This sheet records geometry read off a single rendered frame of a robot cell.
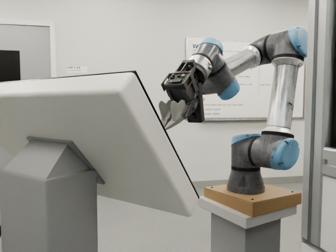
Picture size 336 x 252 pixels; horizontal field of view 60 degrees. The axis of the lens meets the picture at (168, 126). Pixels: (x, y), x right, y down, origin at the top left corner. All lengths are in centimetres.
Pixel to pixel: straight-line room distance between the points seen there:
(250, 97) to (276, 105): 314
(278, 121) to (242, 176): 26
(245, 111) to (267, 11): 143
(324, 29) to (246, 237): 86
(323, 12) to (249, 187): 82
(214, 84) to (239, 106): 329
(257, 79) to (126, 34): 190
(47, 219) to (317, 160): 45
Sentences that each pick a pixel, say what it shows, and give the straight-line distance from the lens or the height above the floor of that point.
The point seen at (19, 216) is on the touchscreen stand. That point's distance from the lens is 64.
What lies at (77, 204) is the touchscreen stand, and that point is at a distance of 60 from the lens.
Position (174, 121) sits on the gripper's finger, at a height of 111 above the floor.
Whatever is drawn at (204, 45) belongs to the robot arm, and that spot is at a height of 132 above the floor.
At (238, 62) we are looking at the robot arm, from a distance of 116.
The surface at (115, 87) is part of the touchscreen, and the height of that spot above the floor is 117.
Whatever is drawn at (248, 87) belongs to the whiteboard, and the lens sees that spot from 427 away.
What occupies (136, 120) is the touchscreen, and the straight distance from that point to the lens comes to 42.
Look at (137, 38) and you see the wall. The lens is 395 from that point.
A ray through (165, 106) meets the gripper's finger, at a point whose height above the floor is 115.
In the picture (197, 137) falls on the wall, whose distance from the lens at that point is 403.
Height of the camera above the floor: 115
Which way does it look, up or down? 4 degrees down
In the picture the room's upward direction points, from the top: straight up
